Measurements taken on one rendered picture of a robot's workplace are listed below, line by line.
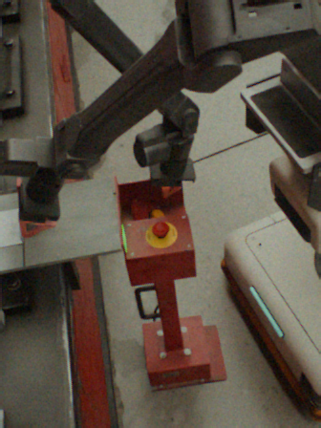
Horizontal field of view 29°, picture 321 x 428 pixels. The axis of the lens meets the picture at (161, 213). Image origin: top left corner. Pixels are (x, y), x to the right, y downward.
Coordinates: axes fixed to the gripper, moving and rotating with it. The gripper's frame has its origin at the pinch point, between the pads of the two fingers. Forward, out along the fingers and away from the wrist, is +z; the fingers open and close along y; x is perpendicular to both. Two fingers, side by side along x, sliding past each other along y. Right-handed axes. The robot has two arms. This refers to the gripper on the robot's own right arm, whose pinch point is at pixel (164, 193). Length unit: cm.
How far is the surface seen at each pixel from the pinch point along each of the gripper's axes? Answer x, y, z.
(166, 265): 15.4, 0.4, 7.0
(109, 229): 22.5, 16.6, -16.4
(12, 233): 20.1, 34.2, -12.0
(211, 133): -94, -46, 72
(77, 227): 20.9, 22.3, -14.9
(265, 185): -61, -62, 68
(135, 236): 9.3, 7.5, 4.1
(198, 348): 9, -21, 65
